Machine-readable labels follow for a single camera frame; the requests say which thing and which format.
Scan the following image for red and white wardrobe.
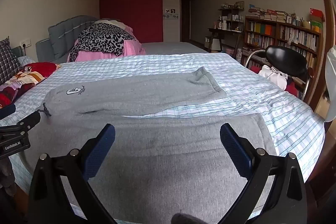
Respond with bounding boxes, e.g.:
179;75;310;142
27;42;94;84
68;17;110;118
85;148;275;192
99;0;181;44

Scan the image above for plaid pillow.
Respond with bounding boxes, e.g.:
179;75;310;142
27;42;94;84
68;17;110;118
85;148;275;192
0;35;23;86

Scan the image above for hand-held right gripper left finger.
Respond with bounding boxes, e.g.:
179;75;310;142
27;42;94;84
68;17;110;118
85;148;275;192
28;123;117;224

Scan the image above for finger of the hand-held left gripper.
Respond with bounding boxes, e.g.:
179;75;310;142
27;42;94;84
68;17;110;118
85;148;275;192
0;104;17;120
0;111;42;138

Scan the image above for teal striped pillow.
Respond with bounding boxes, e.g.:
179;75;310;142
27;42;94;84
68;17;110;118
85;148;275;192
10;45;27;59

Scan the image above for red floral quilt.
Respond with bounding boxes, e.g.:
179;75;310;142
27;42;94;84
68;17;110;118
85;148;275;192
0;62;61;109

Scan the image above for leopard print blanket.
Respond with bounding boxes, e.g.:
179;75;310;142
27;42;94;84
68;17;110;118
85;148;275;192
69;22;134;62

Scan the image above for white bag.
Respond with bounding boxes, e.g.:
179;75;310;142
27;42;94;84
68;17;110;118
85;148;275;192
258;64;289;90

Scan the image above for dark wooden door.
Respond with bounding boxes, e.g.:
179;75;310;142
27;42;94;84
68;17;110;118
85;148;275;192
181;0;196;43

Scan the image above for striped bed sheet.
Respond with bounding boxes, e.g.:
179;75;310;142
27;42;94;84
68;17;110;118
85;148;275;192
0;52;326;219

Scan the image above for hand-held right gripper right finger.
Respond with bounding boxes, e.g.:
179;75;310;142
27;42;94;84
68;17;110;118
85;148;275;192
219;123;307;224

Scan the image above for wooden door frame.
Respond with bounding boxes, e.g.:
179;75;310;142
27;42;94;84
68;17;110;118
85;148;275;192
317;0;336;109

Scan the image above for grey padded headboard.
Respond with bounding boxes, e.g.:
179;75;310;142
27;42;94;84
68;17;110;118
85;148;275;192
35;15;101;64

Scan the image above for black chair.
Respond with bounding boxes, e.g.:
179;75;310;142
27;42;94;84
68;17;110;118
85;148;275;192
245;46;314;101

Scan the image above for light blue pillow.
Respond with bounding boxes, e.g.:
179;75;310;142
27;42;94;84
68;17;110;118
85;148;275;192
17;55;37;67

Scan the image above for wooden desk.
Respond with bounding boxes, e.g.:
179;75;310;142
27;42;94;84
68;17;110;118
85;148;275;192
207;28;244;52

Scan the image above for stack of books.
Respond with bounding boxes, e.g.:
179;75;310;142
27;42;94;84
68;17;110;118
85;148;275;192
245;5;289;23

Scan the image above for grey pants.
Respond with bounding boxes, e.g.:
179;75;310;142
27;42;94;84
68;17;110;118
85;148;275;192
20;66;280;220

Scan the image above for wooden bookshelf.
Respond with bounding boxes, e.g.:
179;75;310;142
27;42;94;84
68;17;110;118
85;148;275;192
244;17;322;109

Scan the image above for red box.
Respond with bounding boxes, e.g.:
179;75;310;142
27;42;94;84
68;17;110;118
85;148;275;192
310;7;325;22

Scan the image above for small wooden shelf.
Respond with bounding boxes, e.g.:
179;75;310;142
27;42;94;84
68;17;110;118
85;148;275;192
218;1;245;30

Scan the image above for pink quilt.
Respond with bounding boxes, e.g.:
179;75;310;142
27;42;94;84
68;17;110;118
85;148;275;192
67;25;146;63

